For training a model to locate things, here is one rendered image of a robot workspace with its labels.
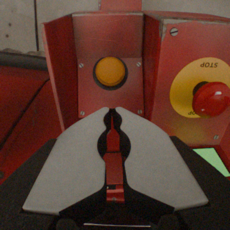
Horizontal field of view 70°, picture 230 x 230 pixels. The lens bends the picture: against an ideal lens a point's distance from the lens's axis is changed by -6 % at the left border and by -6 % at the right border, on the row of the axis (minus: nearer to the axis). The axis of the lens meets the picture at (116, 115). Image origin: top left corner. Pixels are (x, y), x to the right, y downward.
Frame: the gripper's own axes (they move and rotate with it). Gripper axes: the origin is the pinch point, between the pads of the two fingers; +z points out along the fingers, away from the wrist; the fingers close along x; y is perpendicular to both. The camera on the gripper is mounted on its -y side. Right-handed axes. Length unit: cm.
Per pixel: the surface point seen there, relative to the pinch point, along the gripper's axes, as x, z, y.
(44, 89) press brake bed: -23, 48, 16
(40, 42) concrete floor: -36, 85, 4
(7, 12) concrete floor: -50, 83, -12
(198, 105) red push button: 8.2, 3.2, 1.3
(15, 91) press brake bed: -32, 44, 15
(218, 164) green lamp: 12.9, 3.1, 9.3
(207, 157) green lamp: 12.0, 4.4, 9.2
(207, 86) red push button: 8.7, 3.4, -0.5
